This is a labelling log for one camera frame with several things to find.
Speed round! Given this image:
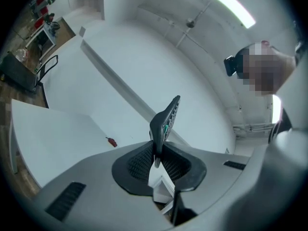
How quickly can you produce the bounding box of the small red tool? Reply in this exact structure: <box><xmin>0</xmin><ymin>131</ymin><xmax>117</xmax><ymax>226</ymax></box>
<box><xmin>105</xmin><ymin>136</ymin><xmax>118</xmax><ymax>147</ymax></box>

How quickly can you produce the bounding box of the white box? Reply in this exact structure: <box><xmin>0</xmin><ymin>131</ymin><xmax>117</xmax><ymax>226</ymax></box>
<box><xmin>147</xmin><ymin>169</ymin><xmax>177</xmax><ymax>217</ymax></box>

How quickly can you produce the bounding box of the small ceiling light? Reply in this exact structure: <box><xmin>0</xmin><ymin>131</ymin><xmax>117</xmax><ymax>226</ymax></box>
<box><xmin>271</xmin><ymin>94</ymin><xmax>282</xmax><ymax>124</ymax></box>

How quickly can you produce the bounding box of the black head camera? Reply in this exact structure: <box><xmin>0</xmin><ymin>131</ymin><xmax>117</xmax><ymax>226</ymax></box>
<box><xmin>223</xmin><ymin>55</ymin><xmax>242</xmax><ymax>77</ymax></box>

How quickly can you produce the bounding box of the long ceiling light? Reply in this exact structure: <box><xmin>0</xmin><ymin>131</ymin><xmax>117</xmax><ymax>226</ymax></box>
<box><xmin>192</xmin><ymin>0</ymin><xmax>257</xmax><ymax>29</ymax></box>

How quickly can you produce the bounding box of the person's head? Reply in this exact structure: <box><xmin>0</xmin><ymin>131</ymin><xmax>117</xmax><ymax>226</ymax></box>
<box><xmin>237</xmin><ymin>40</ymin><xmax>297</xmax><ymax>97</ymax></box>

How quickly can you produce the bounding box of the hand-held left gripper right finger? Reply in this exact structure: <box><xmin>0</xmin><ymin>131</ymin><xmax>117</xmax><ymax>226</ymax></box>
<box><xmin>162</xmin><ymin>141</ymin><xmax>256</xmax><ymax>227</ymax></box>

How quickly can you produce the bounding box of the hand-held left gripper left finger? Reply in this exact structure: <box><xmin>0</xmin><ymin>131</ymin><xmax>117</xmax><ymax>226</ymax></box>
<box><xmin>33</xmin><ymin>140</ymin><xmax>174</xmax><ymax>231</ymax></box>

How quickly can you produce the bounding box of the white side table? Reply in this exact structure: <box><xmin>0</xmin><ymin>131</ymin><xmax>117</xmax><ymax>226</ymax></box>
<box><xmin>25</xmin><ymin>22</ymin><xmax>61</xmax><ymax>60</ymax></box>

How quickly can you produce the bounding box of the clear plastic bag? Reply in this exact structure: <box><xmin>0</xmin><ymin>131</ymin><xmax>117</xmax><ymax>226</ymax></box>
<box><xmin>15</xmin><ymin>48</ymin><xmax>31</xmax><ymax>63</ymax></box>

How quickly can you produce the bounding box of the white desk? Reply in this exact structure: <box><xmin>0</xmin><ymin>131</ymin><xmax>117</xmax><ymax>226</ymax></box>
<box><xmin>9</xmin><ymin>98</ymin><xmax>154</xmax><ymax>190</ymax></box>

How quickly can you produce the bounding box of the black platform cart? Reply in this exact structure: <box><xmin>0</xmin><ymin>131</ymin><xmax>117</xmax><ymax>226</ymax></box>
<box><xmin>0</xmin><ymin>52</ymin><xmax>59</xmax><ymax>94</ymax></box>

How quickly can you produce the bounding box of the black calculator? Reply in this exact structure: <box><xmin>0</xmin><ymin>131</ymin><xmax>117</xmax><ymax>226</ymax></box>
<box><xmin>149</xmin><ymin>95</ymin><xmax>181</xmax><ymax>169</ymax></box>

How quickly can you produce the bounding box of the white ceiling conduit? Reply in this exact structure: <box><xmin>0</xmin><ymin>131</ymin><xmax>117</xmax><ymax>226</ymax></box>
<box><xmin>164</xmin><ymin>0</ymin><xmax>217</xmax><ymax>57</ymax></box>

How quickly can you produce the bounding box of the person's white sleeved left arm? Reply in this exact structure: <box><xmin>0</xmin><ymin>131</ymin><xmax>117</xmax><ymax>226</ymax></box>
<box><xmin>230</xmin><ymin>56</ymin><xmax>308</xmax><ymax>231</ymax></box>

